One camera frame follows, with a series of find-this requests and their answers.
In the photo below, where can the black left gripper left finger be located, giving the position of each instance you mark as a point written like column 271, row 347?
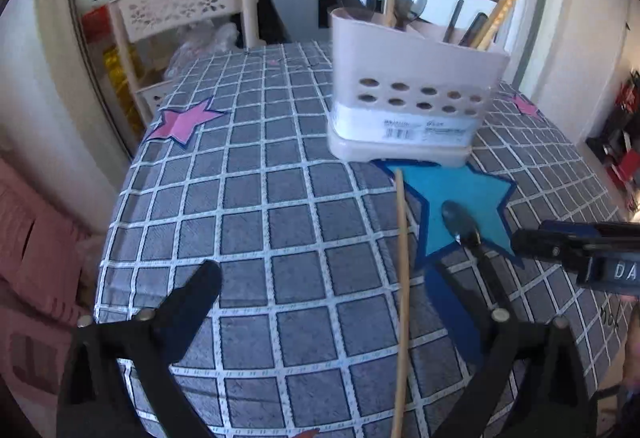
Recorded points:
column 93, row 399

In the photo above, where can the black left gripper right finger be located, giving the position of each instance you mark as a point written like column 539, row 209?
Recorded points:
column 552, row 400

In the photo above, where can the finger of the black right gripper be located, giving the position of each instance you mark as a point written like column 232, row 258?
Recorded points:
column 570, row 227
column 566, row 249

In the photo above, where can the speckled wooden chopstick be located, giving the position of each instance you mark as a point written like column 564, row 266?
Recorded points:
column 484, row 37

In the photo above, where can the black chopstick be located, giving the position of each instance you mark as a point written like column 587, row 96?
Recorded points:
column 453, row 22

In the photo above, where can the pink plastic stool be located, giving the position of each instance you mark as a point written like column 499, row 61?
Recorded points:
column 40, row 276

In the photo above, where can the grey checked star tablecloth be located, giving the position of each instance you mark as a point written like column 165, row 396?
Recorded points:
column 304, row 333

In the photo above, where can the beige plastic utensil holder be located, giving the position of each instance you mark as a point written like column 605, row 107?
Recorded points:
column 407, row 94

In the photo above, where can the clear plastic bag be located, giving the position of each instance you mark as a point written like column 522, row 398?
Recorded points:
column 199, row 40

